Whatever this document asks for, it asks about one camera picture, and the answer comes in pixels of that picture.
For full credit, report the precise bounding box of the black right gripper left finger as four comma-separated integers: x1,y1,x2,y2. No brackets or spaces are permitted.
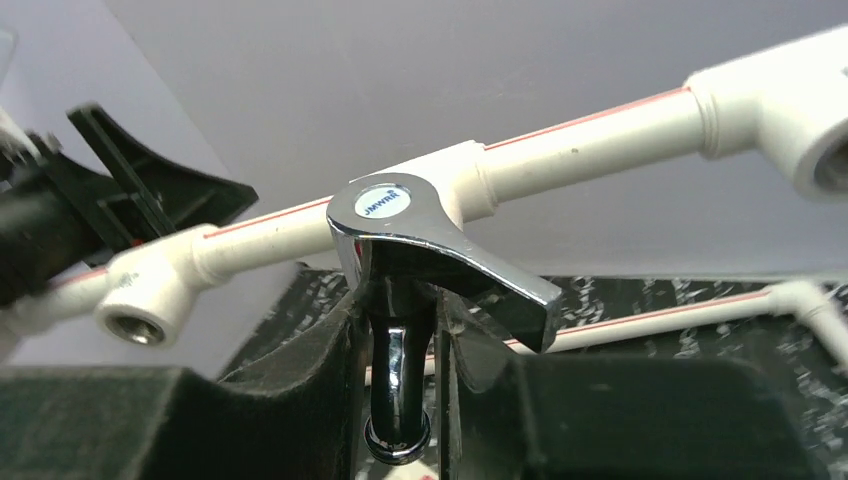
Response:
1,295,368,479

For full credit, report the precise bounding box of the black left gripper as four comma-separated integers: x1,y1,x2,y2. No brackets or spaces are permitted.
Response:
1,103,258,305

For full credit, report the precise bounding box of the chrome water faucet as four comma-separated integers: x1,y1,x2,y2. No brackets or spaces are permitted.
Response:
326,173,562,465

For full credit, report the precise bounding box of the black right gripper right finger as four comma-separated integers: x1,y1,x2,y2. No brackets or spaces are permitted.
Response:
435,293,822,479

